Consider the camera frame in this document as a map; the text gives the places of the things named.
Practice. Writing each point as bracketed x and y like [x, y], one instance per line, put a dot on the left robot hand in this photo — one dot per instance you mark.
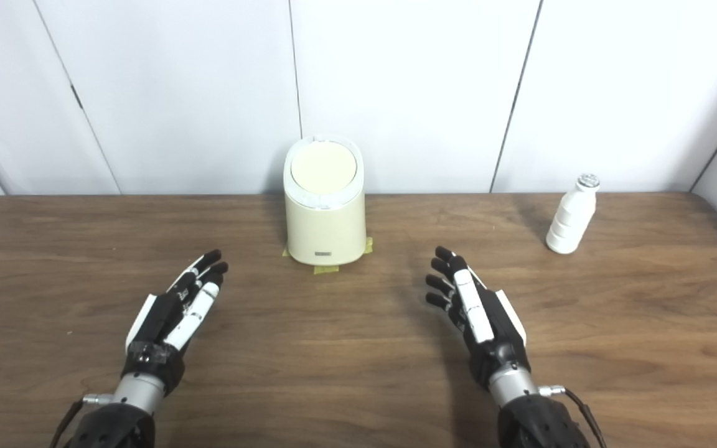
[165, 317]

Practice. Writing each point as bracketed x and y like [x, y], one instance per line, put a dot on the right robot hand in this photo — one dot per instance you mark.
[489, 330]

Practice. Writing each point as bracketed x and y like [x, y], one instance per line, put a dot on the small white plastic bottle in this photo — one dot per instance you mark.
[570, 218]

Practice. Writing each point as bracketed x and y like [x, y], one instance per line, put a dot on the round cream bin lid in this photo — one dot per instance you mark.
[323, 167]

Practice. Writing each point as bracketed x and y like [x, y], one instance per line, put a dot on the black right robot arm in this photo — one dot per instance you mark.
[539, 423]

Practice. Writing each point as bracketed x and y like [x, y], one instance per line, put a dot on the cream-colored bin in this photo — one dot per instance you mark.
[324, 230]

